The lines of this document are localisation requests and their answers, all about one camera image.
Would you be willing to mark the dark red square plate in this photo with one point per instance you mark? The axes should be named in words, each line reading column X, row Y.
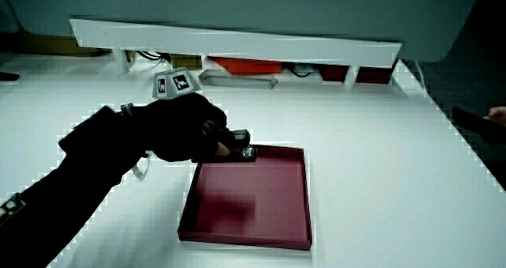
column 253, row 204

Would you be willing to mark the orange box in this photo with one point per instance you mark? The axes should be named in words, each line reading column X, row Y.
column 248, row 65

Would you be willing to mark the grey flat tray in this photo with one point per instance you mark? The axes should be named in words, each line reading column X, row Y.
column 237, row 80

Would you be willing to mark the black flat object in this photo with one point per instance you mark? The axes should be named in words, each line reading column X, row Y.
column 8, row 76

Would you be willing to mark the dark red box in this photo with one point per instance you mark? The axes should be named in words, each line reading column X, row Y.
column 365, row 75

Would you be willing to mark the person's right forearm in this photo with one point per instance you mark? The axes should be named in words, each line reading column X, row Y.
column 71, row 173

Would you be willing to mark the large grey back panel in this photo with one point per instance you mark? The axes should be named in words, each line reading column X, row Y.
column 245, row 3

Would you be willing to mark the brown cardboard box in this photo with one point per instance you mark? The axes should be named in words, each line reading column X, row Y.
column 186, row 61

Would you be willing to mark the person's right hand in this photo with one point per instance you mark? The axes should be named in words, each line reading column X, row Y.
column 174, row 125

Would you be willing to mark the white desk shelf riser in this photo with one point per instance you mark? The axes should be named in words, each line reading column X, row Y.
column 237, row 44

